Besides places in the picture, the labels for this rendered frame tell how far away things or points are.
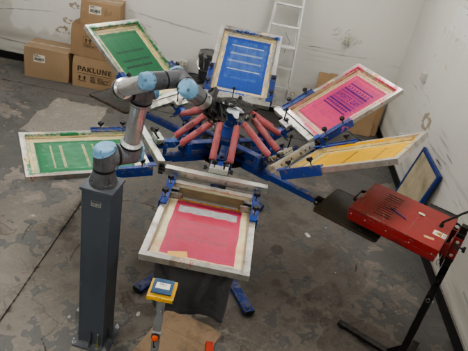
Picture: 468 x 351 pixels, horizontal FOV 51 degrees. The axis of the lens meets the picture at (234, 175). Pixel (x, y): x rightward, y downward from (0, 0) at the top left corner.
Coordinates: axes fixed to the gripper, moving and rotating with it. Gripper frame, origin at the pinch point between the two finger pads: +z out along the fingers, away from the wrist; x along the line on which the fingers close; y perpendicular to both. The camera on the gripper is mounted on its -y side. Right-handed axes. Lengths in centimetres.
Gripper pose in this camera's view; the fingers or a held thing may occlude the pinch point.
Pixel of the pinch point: (229, 117)
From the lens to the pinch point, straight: 227.4
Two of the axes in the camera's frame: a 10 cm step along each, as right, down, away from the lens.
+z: 5.1, 3.1, 8.0
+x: 8.6, -2.7, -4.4
